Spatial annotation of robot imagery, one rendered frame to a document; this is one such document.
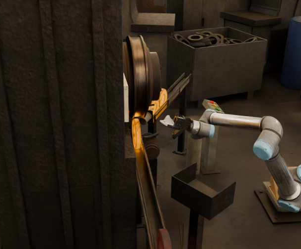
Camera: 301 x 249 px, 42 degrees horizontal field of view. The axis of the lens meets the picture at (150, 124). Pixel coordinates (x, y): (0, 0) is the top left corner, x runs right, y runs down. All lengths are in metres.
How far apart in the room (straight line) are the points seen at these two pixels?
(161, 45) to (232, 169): 2.05
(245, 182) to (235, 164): 0.28
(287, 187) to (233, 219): 0.52
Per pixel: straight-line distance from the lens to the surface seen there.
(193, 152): 3.25
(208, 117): 2.73
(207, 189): 2.18
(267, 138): 2.32
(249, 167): 3.59
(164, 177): 3.33
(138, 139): 2.31
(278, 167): 2.47
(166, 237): 1.64
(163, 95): 2.96
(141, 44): 2.11
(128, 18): 4.88
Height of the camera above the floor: 1.85
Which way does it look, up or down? 26 degrees down
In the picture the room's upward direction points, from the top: 1 degrees clockwise
